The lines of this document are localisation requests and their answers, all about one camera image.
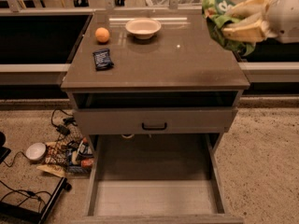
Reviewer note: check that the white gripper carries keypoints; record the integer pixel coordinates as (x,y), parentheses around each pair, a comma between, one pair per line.
(284,16)

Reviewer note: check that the green rice chip bag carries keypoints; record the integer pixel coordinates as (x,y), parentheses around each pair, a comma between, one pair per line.
(214,11)

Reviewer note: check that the closed upper drawer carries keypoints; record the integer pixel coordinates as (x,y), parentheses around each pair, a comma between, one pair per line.
(179,120)

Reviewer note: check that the grey wooden drawer cabinet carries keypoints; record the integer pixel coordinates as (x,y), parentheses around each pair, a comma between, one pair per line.
(180,67)

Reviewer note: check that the open lower drawer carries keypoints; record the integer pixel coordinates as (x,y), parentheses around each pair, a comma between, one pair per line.
(155,179)

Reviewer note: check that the white paper bowl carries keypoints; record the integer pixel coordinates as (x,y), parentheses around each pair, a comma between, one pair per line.
(143,28)

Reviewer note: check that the orange fruit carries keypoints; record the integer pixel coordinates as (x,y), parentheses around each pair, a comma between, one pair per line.
(102,35)

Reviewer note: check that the dark blue snack bar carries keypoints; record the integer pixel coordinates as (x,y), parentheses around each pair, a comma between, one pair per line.
(102,59)

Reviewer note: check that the pile of snack packages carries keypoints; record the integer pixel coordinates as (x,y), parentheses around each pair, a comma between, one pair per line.
(65,157)

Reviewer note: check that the black stand base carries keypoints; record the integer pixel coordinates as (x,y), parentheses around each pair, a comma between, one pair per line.
(30,206)

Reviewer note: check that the black drawer handle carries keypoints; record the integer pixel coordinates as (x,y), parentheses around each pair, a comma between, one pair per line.
(158,127)

